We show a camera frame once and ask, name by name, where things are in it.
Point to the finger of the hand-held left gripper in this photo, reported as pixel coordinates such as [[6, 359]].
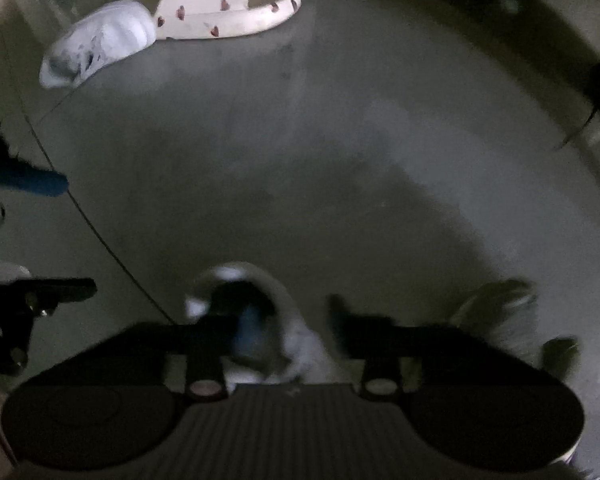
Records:
[[35, 182], [50, 291]]

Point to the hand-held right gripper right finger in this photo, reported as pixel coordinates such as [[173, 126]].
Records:
[[350, 325]]

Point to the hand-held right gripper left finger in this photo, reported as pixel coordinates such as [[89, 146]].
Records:
[[250, 332]]

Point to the white high-top sneaker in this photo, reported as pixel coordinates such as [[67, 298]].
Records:
[[105, 40], [302, 345]]

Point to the white heart print slipper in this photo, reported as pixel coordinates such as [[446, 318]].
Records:
[[215, 2]]

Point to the grey green slipper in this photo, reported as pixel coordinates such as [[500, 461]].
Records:
[[495, 297], [560, 355]]

